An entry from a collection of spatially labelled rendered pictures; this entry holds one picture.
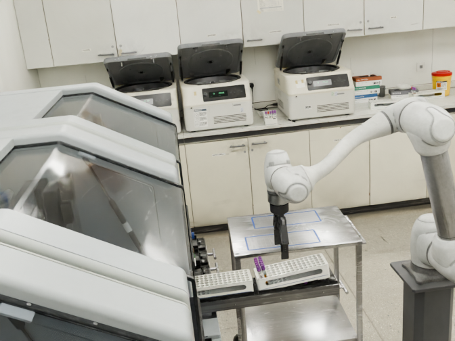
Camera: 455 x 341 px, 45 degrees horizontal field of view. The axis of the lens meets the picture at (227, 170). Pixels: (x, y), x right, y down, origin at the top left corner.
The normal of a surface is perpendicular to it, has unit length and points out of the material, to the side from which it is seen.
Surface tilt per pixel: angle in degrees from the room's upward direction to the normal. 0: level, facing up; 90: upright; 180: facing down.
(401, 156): 90
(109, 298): 29
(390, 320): 0
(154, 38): 90
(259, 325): 0
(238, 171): 90
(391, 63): 90
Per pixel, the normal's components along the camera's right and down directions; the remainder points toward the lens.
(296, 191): 0.08, 0.36
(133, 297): 0.41, -0.88
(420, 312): -0.62, 0.30
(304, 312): -0.08, -0.94
